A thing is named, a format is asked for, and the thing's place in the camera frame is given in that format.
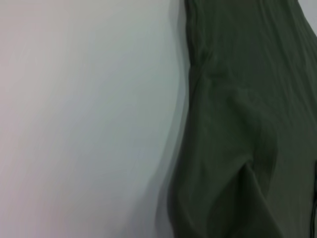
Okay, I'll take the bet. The dark green shirt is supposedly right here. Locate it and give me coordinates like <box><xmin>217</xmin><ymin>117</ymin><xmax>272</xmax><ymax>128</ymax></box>
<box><xmin>166</xmin><ymin>0</ymin><xmax>317</xmax><ymax>238</ymax></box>

